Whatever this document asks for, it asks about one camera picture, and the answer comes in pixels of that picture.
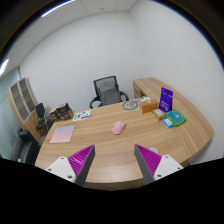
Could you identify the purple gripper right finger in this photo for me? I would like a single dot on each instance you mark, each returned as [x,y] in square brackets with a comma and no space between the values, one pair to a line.
[153,166]

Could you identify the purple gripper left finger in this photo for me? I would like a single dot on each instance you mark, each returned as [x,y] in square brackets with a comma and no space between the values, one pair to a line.
[74,168]

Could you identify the pink mouse pad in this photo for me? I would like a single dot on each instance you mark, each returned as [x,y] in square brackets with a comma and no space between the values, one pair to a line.
[62,134]

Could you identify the pink computer mouse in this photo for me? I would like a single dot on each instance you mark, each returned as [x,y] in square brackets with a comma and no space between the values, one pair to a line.
[118,127]

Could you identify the small blue packet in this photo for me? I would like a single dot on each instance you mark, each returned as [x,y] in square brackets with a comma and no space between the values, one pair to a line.
[168,122]

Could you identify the small yellow box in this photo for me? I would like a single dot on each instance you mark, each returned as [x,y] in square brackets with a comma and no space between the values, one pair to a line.
[159,114]

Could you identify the green packet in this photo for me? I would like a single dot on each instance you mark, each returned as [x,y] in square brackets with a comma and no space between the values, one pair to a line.
[175,117]

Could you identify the dark box with items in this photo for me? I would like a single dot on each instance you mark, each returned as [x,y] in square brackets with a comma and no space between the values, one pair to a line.
[61,112]

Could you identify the small black chair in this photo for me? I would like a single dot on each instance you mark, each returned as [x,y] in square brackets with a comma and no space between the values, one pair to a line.
[43,118]

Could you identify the orange cardboard box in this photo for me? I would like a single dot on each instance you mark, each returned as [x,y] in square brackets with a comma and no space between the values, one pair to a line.
[148,105]

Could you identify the dark grey armchair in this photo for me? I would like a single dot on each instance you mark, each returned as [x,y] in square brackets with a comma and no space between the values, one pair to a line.
[25,148]

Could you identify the white paper card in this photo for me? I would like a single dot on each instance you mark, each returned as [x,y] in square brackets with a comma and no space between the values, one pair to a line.
[145,99]

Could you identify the black mesh office chair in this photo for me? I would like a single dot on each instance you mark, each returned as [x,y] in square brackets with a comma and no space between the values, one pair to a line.
[107,92]

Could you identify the wooden bookshelf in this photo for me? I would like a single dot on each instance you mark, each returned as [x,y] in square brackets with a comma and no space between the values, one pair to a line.
[23,104]

